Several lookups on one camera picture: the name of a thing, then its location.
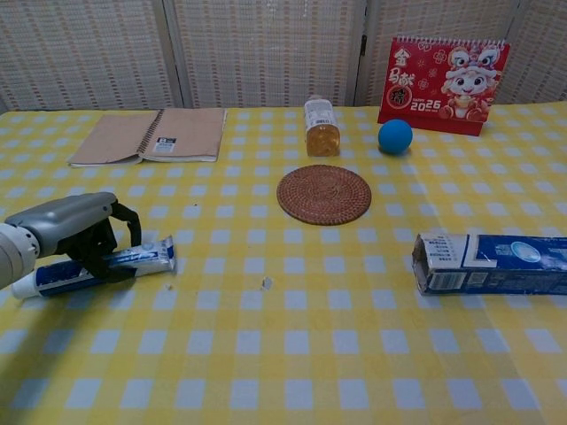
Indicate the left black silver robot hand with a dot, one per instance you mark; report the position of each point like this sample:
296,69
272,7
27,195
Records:
66,217

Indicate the blue white toothpaste tube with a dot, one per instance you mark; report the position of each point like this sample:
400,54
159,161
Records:
57,279

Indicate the blue white toothpaste box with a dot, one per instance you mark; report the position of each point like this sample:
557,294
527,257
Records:
496,265

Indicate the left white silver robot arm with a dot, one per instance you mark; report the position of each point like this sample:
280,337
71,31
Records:
15,257

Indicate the yellow white checked tablecloth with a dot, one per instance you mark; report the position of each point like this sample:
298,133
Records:
283,345

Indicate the brown spiral notebook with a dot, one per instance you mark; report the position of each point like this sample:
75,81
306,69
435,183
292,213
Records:
111,137

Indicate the round woven rattan coaster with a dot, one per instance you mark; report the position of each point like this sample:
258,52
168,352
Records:
323,195

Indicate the yellow drink bottle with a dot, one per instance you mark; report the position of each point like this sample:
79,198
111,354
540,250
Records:
323,133

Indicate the blue ball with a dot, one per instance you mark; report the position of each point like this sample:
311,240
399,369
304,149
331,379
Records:
395,136

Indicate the red desk calendar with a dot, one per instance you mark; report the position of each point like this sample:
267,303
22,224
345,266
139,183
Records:
425,88

